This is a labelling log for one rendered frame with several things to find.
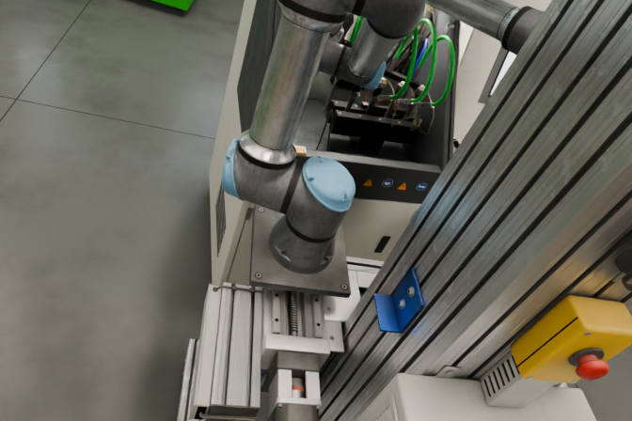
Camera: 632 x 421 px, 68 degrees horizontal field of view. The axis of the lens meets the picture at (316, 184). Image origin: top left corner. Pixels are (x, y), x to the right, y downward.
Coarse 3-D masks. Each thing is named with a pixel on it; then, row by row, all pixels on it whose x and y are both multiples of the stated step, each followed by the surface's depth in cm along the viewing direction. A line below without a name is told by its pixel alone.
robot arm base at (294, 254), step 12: (276, 228) 103; (288, 228) 99; (276, 240) 102; (288, 240) 100; (300, 240) 98; (312, 240) 97; (324, 240) 98; (276, 252) 101; (288, 252) 101; (300, 252) 99; (312, 252) 99; (324, 252) 101; (288, 264) 101; (300, 264) 100; (312, 264) 101; (324, 264) 103
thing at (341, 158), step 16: (304, 160) 148; (336, 160) 151; (352, 160) 153; (368, 160) 156; (384, 160) 159; (352, 176) 157; (368, 176) 158; (384, 176) 160; (400, 176) 161; (416, 176) 162; (432, 176) 164; (368, 192) 164; (384, 192) 165; (400, 192) 167; (416, 192) 168
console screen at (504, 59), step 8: (504, 56) 169; (512, 56) 170; (496, 64) 170; (504, 64) 171; (496, 72) 172; (504, 72) 173; (488, 80) 173; (496, 80) 174; (488, 88) 175; (480, 96) 176; (488, 96) 176
